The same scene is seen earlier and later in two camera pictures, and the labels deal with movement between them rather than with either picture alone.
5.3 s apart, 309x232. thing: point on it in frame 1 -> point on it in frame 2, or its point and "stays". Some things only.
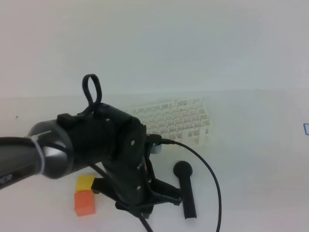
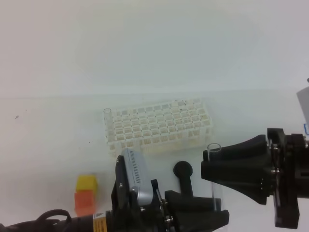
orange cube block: [84, 203] stays
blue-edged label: [306, 126] stays
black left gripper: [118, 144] -> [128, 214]
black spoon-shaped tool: [183, 169] stays
